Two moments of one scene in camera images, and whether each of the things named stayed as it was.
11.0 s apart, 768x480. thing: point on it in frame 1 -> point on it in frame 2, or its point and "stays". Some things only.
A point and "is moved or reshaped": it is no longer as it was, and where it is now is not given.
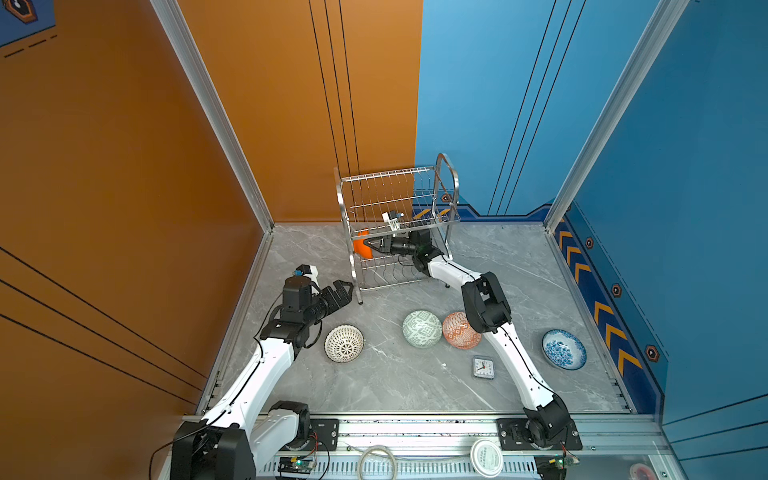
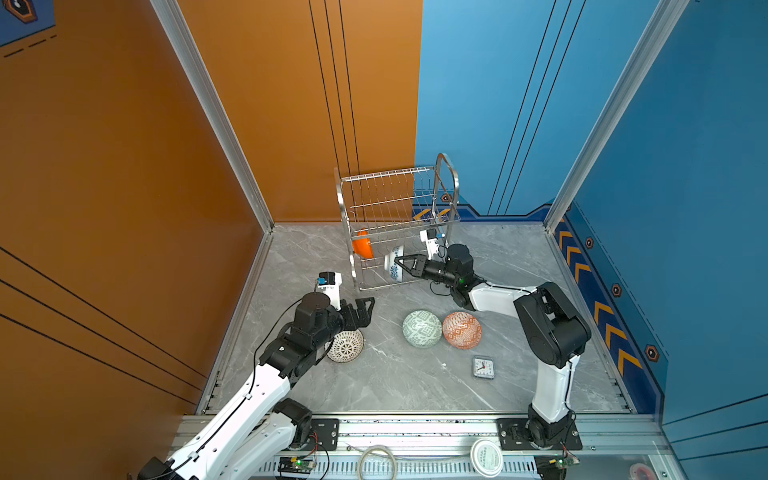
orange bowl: [360, 248] stays
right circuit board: [562, 462] stays
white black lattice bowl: [344, 343] stays
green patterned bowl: [422, 329] stays
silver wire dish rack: [387, 214] stays
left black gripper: [334, 305] -> [362, 317]
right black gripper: [385, 242] -> [419, 269]
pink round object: [642, 471] stays
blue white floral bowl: [563, 349] is moved or reshaped
